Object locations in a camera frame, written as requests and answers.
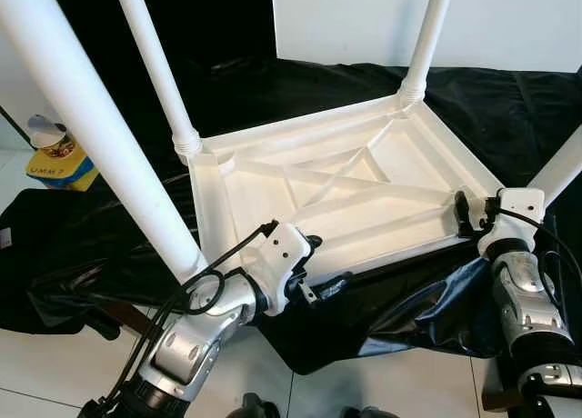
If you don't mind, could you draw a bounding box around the white plastic table leg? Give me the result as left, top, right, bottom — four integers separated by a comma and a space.
0, 0, 208, 283
397, 0, 456, 108
526, 125, 582, 208
112, 0, 203, 157

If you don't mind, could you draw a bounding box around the black plastic table cover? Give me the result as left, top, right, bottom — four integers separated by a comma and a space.
0, 55, 582, 375

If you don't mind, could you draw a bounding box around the dark grey robot left leg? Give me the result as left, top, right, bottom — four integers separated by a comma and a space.
227, 393, 281, 418

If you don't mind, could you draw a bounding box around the dark grey robot leg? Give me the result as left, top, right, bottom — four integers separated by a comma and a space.
227, 393, 281, 418
341, 404, 401, 418

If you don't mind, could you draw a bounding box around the dark grey robot right leg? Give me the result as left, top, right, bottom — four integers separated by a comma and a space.
341, 404, 401, 418

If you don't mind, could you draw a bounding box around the yellow and blue box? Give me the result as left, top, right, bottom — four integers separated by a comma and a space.
25, 145, 99, 192

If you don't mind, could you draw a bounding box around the black open tool bag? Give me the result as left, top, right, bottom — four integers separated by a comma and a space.
0, 189, 69, 333

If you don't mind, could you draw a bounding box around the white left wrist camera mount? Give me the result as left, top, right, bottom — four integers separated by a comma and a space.
246, 223, 315, 292

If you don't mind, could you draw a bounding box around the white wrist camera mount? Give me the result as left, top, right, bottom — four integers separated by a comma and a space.
246, 223, 315, 292
477, 188, 547, 257

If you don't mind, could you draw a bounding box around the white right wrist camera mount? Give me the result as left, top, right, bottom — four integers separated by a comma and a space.
477, 188, 547, 257

